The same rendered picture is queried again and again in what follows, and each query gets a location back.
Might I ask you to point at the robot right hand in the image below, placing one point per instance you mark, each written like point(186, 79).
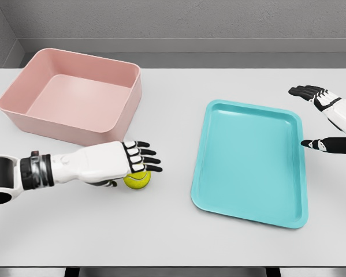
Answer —
point(338, 112)

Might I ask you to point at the pink plastic basket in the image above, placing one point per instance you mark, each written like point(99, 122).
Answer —
point(74, 92)

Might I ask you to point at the blue plastic tray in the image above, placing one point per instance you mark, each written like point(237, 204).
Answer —
point(250, 164)

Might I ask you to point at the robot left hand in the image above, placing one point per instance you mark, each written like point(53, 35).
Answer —
point(103, 160)

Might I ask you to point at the yellow tennis ball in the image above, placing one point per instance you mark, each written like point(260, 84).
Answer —
point(137, 180)

